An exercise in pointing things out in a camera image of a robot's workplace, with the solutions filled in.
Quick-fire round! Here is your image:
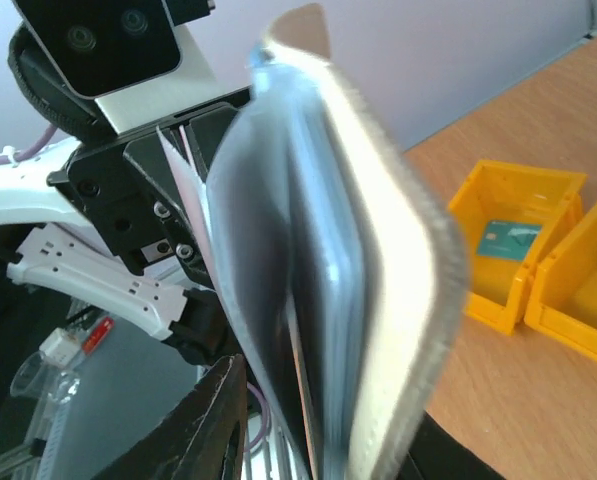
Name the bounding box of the teal card in bin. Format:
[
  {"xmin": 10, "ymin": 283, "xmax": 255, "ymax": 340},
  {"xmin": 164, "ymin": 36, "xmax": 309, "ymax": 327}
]
[{"xmin": 476, "ymin": 220, "xmax": 542, "ymax": 262}]

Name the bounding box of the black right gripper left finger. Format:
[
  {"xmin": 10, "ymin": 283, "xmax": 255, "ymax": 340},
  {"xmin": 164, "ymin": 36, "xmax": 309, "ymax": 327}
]
[{"xmin": 96, "ymin": 354, "xmax": 247, "ymax": 480}]

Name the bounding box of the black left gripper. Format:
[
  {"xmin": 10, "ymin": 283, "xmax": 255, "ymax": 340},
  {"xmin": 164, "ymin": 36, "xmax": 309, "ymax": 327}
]
[{"xmin": 47, "ymin": 102, "xmax": 240, "ymax": 287}]

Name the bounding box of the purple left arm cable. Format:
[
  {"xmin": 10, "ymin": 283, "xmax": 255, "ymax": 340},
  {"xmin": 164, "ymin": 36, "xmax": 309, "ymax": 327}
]
[{"xmin": 0, "ymin": 122, "xmax": 59, "ymax": 169}]

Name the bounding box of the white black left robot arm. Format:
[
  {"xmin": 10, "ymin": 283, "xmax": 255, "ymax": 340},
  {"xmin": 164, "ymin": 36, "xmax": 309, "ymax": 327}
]
[{"xmin": 0, "ymin": 26, "xmax": 249, "ymax": 365}]

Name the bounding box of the yellow plastic bin row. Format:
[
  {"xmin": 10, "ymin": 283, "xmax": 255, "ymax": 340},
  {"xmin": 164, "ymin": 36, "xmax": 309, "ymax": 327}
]
[{"xmin": 449, "ymin": 160, "xmax": 597, "ymax": 362}]

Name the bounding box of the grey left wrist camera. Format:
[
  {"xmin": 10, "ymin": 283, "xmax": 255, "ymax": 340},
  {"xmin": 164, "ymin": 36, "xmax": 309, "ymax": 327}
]
[{"xmin": 9, "ymin": 1, "xmax": 227, "ymax": 142}]

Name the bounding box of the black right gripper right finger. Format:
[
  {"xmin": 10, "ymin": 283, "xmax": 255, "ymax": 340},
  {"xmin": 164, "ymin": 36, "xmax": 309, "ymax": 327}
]
[{"xmin": 400, "ymin": 414, "xmax": 503, "ymax": 480}]

